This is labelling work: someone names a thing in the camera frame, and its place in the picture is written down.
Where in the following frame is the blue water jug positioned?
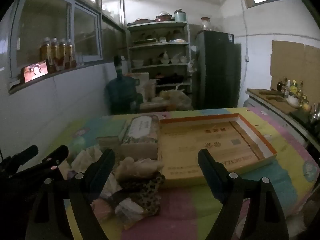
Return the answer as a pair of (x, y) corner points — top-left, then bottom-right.
(105, 55), (138, 115)

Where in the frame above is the white bowl on counter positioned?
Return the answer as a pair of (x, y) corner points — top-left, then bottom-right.
(286, 95), (299, 107)

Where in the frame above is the amber drink bottle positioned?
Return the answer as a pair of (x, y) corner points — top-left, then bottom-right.
(51, 37), (60, 67)
(40, 37), (51, 61)
(65, 39), (76, 69)
(58, 38), (66, 70)

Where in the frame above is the colourful cartoon tablecloth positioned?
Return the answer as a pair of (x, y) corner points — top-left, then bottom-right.
(44, 106), (320, 240)

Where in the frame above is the white plastic bag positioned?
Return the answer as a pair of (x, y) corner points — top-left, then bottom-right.
(159, 83), (193, 111)

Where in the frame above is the phone with lit screen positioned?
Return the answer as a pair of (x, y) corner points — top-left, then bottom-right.
(21, 61), (48, 83)

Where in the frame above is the teal pot on shelf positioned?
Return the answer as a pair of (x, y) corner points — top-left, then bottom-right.
(174, 9), (187, 22)

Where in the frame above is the orange rimmed cardboard tray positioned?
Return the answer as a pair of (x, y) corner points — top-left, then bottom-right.
(158, 113), (277, 187)

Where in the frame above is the wooden kitchen counter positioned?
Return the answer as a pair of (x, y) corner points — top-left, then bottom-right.
(246, 88), (319, 138)

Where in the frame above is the floral tissue box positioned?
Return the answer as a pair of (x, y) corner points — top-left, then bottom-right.
(120, 115), (159, 160)

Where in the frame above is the sliding glass window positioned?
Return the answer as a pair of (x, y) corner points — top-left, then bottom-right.
(9, 0), (103, 80)

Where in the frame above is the cardboard sheet on wall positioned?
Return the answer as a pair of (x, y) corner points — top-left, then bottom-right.
(270, 41), (320, 104)

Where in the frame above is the glass jar on fridge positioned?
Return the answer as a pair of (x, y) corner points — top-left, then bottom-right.
(201, 17), (212, 31)

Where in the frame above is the leopard print cloth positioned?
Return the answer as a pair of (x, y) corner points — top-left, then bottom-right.
(106, 171), (165, 216)

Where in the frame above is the metal shelving unit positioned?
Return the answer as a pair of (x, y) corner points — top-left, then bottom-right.
(126, 21), (193, 95)

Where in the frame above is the black refrigerator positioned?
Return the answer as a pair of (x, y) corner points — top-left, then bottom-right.
(193, 30), (241, 109)

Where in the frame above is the green white carton box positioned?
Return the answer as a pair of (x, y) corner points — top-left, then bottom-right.
(96, 119), (127, 148)

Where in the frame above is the pink towel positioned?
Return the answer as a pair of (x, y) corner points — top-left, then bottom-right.
(91, 198), (114, 221)

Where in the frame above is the white plush rabbit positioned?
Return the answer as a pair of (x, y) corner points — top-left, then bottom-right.
(114, 157), (164, 180)

